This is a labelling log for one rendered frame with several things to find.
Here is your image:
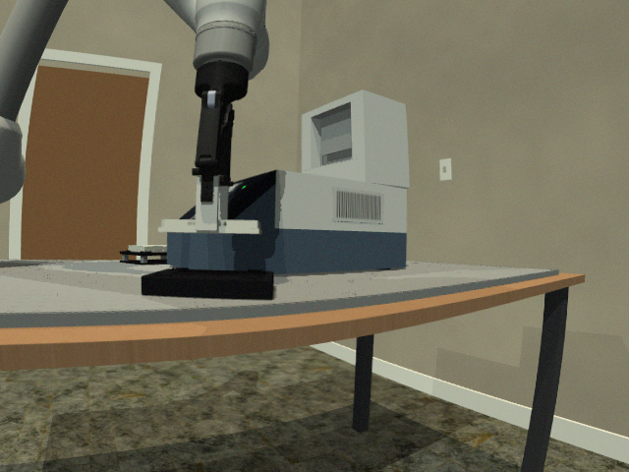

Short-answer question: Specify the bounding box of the grey and dark blue benchtop lab instrument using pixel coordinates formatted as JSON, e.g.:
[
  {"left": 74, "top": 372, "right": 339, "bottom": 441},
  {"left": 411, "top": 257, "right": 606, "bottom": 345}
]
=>
[{"left": 167, "top": 89, "right": 410, "bottom": 274}]

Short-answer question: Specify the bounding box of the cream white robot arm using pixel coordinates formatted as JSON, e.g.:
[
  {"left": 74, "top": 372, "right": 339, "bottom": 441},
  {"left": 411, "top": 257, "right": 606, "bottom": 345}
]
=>
[{"left": 0, "top": 0, "right": 269, "bottom": 204}]

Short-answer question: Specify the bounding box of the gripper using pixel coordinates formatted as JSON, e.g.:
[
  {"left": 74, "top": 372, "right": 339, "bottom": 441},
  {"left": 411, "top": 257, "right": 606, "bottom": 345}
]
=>
[{"left": 192, "top": 60, "right": 249, "bottom": 231}]

